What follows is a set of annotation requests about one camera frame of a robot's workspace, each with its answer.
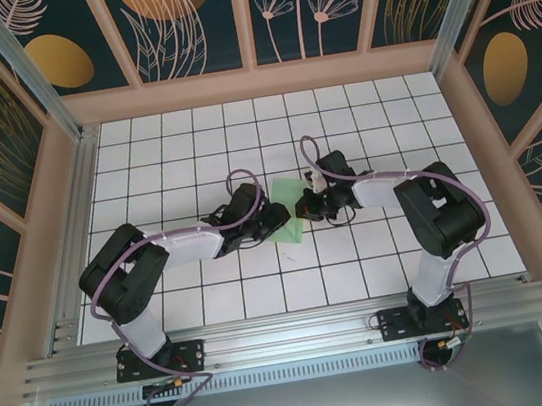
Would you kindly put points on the green paper sheet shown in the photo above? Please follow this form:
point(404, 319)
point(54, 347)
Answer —
point(289, 234)

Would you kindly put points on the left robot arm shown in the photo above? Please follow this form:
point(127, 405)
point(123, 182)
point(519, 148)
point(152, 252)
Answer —
point(121, 284)

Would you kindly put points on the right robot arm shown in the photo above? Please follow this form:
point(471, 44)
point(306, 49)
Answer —
point(445, 219)

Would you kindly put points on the yellow power connector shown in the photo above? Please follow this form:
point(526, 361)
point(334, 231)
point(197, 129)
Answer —
point(177, 380)
point(442, 343)

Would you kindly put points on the long aluminium mounting rail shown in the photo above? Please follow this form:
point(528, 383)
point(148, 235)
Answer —
point(290, 336)

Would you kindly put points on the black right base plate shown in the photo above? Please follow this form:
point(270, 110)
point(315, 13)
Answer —
point(394, 324)

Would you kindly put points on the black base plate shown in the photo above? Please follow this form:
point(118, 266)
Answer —
point(191, 355)
point(394, 324)

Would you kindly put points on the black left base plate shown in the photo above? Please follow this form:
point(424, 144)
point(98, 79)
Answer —
point(191, 355)

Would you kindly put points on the aluminium side rail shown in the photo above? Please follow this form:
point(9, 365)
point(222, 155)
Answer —
point(79, 240)

